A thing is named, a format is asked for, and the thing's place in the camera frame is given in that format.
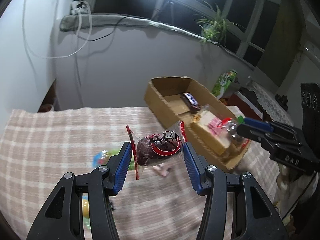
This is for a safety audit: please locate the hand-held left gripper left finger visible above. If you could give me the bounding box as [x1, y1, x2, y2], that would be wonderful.
[26, 142, 132, 240]

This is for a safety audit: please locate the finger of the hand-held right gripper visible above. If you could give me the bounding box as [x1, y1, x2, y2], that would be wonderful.
[244, 117, 302, 137]
[236, 124, 302, 151]

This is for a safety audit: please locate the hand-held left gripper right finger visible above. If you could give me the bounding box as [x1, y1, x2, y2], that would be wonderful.
[182, 142, 292, 240]

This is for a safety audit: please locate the red-edged clear cake packet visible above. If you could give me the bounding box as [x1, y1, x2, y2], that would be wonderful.
[126, 120, 188, 180]

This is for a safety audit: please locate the sliced bread packet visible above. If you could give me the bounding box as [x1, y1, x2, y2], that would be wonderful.
[190, 110, 248, 157]

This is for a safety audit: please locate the dark chocolate bar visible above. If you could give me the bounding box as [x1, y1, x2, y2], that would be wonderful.
[180, 92, 202, 113]

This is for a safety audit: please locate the cardboard box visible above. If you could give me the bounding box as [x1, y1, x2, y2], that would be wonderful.
[144, 76, 252, 174]

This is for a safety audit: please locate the white lace cloth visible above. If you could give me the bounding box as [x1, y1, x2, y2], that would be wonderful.
[246, 80, 295, 128]

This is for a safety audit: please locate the small colourful candy packet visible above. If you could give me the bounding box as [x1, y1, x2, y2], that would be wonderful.
[92, 150, 109, 167]

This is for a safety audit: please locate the red storage box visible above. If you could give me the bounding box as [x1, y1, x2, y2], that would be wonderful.
[225, 92, 263, 120]

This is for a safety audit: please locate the small pink candy packet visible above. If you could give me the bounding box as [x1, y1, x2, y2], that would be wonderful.
[152, 165, 172, 177]

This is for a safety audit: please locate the black object on lace cloth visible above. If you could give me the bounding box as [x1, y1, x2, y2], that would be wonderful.
[274, 94, 289, 110]

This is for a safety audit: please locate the yellow green snack packet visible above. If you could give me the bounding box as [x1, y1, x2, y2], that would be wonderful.
[81, 192, 91, 230]

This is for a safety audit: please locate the green chip canister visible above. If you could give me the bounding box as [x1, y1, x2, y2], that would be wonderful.
[212, 69, 237, 99]

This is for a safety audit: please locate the plaid tablecloth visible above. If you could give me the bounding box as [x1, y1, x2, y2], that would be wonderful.
[0, 106, 283, 240]

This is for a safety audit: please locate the potted spider plant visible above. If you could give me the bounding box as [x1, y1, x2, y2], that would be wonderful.
[194, 1, 242, 46]

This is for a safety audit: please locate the black tripod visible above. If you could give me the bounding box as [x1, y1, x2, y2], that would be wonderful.
[151, 0, 175, 27]

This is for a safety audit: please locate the white-framed window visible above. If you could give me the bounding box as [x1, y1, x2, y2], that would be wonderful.
[85, 0, 283, 65]

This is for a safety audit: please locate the white power strip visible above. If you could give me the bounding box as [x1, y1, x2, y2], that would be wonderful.
[70, 0, 87, 15]

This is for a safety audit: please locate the black cable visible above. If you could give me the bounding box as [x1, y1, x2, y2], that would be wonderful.
[75, 15, 155, 93]

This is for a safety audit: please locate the white cable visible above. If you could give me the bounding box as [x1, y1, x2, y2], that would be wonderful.
[22, 0, 93, 59]

